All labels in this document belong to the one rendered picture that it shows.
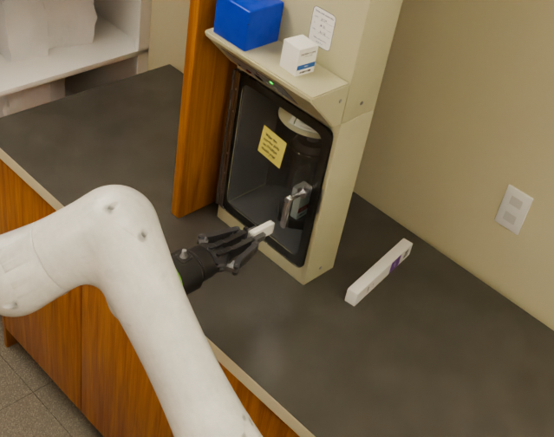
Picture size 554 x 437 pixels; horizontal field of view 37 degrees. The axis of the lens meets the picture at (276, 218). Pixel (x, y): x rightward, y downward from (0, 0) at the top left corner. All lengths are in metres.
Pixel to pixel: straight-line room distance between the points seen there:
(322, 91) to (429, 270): 0.71
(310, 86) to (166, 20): 1.24
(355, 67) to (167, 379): 0.79
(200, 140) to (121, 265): 0.95
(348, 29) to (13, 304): 0.84
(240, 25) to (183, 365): 0.81
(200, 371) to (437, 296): 1.05
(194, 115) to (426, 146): 0.61
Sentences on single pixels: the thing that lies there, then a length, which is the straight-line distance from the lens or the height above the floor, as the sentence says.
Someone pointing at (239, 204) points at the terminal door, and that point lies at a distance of 2.07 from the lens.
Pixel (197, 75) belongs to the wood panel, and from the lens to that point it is 1.93.
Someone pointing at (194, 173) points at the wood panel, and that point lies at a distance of 2.11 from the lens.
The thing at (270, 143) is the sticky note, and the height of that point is 1.27.
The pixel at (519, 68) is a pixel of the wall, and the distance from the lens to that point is 1.98.
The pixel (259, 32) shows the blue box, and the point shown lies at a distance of 1.74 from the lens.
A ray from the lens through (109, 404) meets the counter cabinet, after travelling 2.57.
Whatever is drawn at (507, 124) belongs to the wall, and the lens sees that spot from 2.03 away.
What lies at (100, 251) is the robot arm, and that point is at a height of 1.55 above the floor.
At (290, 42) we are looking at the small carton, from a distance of 1.67.
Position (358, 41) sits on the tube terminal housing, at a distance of 1.66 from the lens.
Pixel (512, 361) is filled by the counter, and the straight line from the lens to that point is 2.04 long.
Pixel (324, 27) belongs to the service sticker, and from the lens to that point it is 1.71.
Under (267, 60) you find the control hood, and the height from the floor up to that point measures 1.51.
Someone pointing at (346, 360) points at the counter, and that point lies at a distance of 1.89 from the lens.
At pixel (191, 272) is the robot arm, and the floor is 1.17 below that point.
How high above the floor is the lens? 2.32
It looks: 39 degrees down
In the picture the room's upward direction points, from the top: 11 degrees clockwise
